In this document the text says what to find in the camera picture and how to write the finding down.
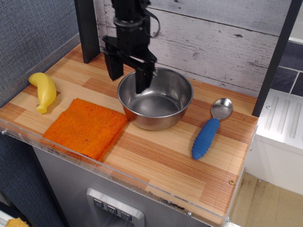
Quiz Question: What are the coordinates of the blue handled metal spoon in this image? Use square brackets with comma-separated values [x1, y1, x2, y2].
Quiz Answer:
[191, 98, 233, 160]

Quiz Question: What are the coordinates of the clear acrylic front guard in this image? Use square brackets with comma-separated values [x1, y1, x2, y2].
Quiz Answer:
[0, 120, 231, 227]

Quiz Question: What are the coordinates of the dark frame post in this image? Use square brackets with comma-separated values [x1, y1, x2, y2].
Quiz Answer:
[74, 0, 100, 63]
[252, 0, 303, 117]

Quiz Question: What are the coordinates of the yellow plastic banana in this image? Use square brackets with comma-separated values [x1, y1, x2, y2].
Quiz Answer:
[28, 72, 57, 114]

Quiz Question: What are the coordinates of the silver metal bowl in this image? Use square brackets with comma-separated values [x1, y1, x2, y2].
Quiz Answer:
[117, 68, 194, 131]

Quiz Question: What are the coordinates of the dark left frame post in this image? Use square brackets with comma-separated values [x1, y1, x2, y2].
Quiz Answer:
[74, 0, 100, 63]

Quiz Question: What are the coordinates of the orange folded cloth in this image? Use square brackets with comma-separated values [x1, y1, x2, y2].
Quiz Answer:
[43, 98, 128, 161]

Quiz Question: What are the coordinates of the dark right frame post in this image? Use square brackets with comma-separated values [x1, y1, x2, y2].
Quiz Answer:
[252, 0, 303, 117]

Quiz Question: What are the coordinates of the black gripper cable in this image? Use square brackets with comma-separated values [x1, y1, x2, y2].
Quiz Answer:
[144, 8, 161, 38]

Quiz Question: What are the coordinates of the white toy sink unit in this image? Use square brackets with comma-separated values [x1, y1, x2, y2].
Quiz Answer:
[245, 89, 303, 194]

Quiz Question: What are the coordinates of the grey button dispenser panel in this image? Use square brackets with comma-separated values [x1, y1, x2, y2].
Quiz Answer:
[86, 187, 145, 227]

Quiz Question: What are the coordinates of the yellow object bottom left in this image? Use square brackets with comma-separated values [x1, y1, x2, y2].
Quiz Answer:
[5, 218, 29, 227]

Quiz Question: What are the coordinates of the silver toy cabinet front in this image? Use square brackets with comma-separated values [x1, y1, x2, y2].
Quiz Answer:
[34, 148, 206, 227]

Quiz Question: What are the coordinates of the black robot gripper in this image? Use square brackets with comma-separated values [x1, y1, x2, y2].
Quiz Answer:
[103, 0, 157, 94]

